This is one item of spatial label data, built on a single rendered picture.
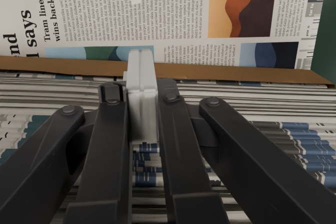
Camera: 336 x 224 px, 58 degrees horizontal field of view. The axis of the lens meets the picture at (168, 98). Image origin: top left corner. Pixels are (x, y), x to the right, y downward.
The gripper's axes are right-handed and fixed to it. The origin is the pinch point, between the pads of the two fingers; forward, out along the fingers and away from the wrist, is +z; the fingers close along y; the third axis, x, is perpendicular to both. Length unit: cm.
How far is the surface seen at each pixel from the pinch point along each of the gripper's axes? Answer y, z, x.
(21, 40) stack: -11.2, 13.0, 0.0
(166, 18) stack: 2.6, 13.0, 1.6
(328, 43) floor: 74, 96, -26
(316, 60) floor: 71, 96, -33
